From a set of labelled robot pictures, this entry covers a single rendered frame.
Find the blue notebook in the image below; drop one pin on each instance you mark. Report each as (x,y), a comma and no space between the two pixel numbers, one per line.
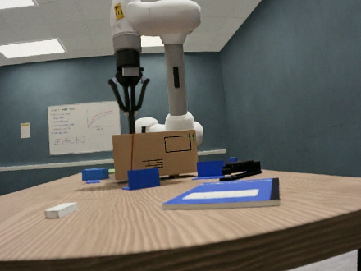
(228,195)

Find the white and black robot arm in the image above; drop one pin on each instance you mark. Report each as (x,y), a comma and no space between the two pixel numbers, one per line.
(129,20)

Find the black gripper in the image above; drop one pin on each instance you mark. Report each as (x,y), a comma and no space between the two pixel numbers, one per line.
(128,58)

